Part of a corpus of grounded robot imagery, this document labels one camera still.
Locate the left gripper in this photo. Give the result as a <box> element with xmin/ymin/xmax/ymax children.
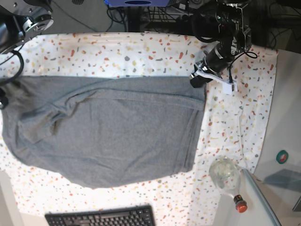
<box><xmin>190</xmin><ymin>50</ymin><xmax>233</xmax><ymax>88</ymax></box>

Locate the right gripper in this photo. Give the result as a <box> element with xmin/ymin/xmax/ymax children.
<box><xmin>0</xmin><ymin>89</ymin><xmax>8</xmax><ymax>109</ymax></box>

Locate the grey t-shirt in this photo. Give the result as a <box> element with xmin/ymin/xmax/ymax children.
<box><xmin>2</xmin><ymin>76</ymin><xmax>206</xmax><ymax>188</ymax></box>

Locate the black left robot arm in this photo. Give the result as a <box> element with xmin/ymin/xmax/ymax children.
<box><xmin>190</xmin><ymin>0</ymin><xmax>258</xmax><ymax>95</ymax></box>

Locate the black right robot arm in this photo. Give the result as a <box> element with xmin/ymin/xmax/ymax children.
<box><xmin>0</xmin><ymin>0</ymin><xmax>54</xmax><ymax>87</ymax></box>

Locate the terrazzo patterned tablecloth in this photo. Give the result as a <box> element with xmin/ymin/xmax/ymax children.
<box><xmin>0</xmin><ymin>32</ymin><xmax>278</xmax><ymax>226</ymax></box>

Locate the clear glass bottle red cap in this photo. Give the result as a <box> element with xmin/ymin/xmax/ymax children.
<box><xmin>209</xmin><ymin>156</ymin><xmax>247</xmax><ymax>213</ymax></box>

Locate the green tape roll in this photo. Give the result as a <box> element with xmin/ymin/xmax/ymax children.
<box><xmin>276</xmin><ymin>150</ymin><xmax>289</xmax><ymax>164</ymax></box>

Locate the black computer keyboard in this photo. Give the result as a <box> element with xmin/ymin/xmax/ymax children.
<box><xmin>45</xmin><ymin>205</ymin><xmax>156</xmax><ymax>226</ymax></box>

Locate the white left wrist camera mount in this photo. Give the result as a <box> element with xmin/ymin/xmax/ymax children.
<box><xmin>191</xmin><ymin>70</ymin><xmax>238</xmax><ymax>95</ymax></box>

